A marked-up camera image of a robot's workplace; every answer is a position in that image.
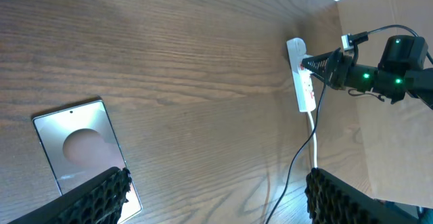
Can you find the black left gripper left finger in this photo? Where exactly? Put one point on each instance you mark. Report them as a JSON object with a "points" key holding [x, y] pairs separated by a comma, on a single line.
{"points": [[97, 201]]}

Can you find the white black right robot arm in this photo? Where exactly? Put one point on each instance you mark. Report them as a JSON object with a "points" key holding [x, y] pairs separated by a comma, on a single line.
{"points": [[400, 71]]}

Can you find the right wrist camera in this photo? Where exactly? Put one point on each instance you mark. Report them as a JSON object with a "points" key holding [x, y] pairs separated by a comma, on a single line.
{"points": [[350, 41]]}

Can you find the brown wooden side panel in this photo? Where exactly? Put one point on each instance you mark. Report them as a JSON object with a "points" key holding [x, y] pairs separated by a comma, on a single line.
{"points": [[397, 138]]}

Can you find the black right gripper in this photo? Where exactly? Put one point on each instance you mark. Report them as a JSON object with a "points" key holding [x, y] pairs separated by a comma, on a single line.
{"points": [[340, 72]]}

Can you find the Galaxy smartphone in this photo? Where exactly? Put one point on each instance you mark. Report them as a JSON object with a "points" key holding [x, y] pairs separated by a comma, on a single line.
{"points": [[80, 143]]}

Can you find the white power strip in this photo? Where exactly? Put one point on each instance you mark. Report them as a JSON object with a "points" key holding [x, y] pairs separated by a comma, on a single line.
{"points": [[301, 76]]}

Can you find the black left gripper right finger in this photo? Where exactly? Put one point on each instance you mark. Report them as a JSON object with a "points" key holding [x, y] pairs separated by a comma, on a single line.
{"points": [[330, 200]]}

